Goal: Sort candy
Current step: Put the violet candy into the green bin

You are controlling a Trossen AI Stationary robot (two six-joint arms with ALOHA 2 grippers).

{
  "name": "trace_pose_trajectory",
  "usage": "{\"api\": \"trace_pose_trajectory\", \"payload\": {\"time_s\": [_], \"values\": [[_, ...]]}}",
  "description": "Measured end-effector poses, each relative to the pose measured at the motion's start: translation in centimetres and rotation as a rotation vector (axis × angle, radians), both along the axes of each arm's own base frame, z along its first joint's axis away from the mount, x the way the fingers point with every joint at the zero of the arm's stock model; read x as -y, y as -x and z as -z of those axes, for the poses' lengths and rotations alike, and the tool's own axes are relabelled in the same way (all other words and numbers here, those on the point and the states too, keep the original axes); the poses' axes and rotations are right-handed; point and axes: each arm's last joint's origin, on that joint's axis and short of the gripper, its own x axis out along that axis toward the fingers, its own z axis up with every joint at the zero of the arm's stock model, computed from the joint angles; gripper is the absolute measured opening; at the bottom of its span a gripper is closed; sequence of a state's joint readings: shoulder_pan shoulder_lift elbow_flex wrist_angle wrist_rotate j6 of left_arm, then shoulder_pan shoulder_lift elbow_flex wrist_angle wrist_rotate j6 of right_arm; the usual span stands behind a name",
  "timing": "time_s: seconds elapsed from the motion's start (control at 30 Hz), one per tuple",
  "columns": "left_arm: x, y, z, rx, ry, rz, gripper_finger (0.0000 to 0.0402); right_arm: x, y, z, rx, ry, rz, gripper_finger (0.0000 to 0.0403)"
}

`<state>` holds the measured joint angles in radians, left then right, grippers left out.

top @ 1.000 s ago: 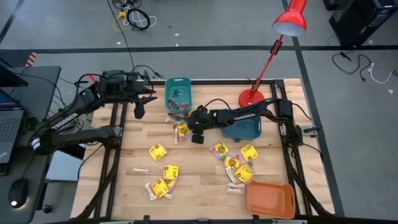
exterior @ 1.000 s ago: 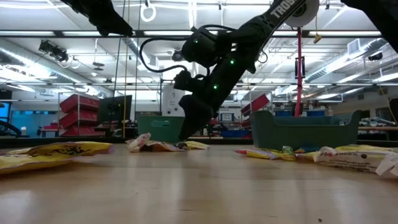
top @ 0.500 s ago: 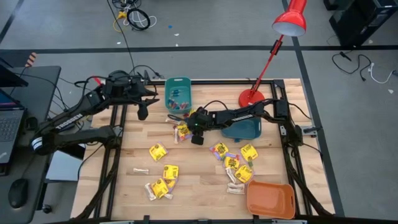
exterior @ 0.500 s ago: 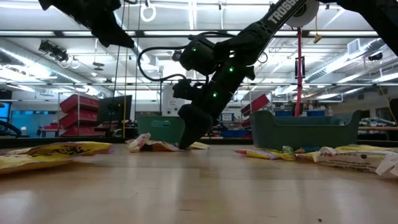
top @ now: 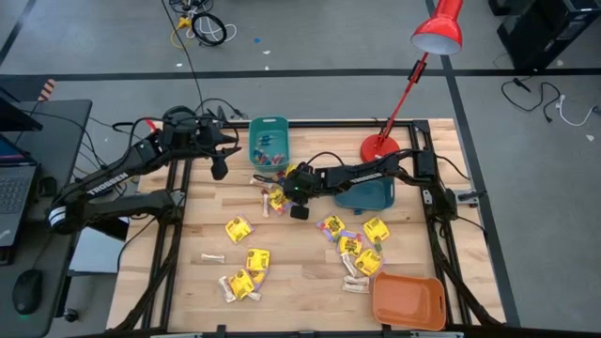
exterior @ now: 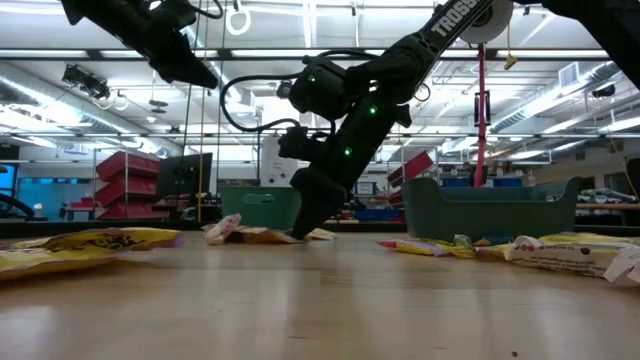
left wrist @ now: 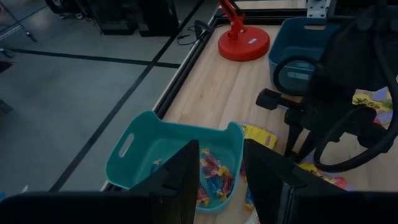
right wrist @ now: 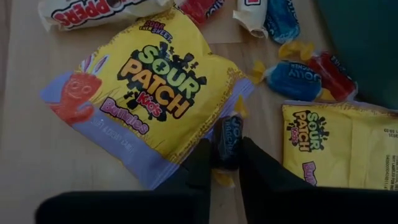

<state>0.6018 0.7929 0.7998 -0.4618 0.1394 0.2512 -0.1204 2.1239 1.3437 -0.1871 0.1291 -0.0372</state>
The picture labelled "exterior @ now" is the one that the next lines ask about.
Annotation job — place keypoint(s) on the blue lit screen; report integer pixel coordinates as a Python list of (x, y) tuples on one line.
[(7, 180)]

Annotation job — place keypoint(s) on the black background monitor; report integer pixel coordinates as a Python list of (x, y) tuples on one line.
[(184, 175)]

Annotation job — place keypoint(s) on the dark teal plastic bin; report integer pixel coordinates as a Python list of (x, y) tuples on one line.
[(490, 215)]

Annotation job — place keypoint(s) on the teal wrapped hard candy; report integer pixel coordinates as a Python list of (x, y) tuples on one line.
[(492, 239)]

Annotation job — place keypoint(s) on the black hanging projector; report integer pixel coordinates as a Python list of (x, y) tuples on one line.
[(85, 81)]

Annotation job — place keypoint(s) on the light teal plastic bin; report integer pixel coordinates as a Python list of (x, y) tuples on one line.
[(260, 210)]

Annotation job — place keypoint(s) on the red desk lamp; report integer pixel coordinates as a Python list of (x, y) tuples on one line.
[(481, 150)]

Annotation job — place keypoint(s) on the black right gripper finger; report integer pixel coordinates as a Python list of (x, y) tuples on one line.
[(317, 200)]

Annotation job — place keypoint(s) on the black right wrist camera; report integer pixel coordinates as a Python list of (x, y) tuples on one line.
[(297, 144)]

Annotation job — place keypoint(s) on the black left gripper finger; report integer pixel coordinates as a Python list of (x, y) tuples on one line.
[(180, 65)]

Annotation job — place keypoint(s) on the tilted red storage bin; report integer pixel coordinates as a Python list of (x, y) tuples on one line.
[(412, 167)]

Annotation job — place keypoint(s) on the wooden workbench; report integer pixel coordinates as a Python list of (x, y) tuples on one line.
[(610, 206)]

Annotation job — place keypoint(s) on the blue storage bin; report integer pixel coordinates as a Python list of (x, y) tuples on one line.
[(375, 215), (505, 182)]

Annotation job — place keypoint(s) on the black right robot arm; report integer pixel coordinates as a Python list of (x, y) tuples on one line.
[(450, 25)]

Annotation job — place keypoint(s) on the red wrapped hard candy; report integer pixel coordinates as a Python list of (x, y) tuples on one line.
[(386, 244)]

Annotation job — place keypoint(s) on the white candy bar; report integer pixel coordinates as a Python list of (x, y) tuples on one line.
[(222, 229), (625, 267), (565, 257)]

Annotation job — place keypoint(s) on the black dome ceiling camera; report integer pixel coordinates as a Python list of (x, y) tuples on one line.
[(284, 90)]

